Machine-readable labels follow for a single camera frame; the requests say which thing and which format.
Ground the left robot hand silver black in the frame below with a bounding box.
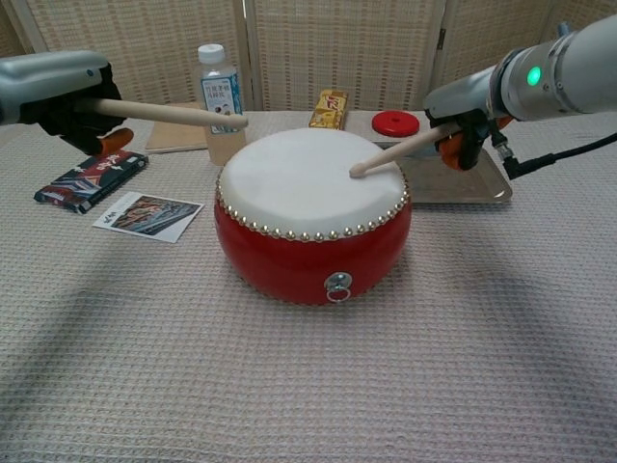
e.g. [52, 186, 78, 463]
[0, 50, 135, 156]

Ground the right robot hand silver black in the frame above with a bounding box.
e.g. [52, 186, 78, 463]
[422, 67, 512, 171]

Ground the wooden drumstick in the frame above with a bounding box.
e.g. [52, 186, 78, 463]
[349, 123, 449, 178]
[91, 97, 250, 130]

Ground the silver metal tray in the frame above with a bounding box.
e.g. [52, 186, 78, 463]
[373, 140, 514, 207]

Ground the red drum white skin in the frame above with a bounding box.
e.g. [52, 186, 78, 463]
[213, 126, 414, 307]

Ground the red plastic disc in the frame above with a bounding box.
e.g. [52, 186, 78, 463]
[370, 110, 421, 139]

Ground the dark patterned packet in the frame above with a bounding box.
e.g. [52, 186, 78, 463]
[33, 147, 149, 215]

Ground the woven folding screen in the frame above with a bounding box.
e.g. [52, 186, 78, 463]
[0, 0, 617, 123]

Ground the gold snack package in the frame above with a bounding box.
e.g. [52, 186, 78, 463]
[308, 89, 350, 131]

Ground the brown kraft notebook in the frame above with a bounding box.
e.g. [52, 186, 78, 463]
[145, 100, 213, 155]

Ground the white picture postcard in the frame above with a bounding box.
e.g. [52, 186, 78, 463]
[92, 190, 206, 244]

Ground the clear water bottle white cap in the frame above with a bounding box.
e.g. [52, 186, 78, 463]
[197, 43, 248, 167]

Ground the beige woven tablecloth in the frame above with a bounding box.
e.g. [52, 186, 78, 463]
[0, 108, 617, 463]

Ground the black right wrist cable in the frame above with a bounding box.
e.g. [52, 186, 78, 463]
[490, 118, 617, 182]

